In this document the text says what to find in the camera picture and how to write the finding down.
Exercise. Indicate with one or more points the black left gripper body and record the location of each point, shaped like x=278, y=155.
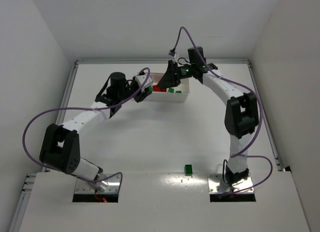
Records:
x=136, y=90

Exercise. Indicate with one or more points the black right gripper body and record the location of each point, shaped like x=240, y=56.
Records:
x=173, y=72

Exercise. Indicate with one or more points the red rounded lego brick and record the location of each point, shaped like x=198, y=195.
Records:
x=158, y=89

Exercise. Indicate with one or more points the green square lego brick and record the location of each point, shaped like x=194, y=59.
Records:
x=188, y=169

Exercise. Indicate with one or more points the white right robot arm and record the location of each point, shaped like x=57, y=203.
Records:
x=241, y=113

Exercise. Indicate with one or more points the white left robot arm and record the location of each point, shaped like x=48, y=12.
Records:
x=61, y=145

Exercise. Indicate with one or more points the white compartment tray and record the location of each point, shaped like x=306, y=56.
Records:
x=176, y=94

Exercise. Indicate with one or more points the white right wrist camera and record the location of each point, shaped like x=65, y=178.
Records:
x=174, y=56

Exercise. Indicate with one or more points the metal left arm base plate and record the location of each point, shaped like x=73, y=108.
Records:
x=109, y=186

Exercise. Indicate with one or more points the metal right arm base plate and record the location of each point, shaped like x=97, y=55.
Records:
x=218, y=186

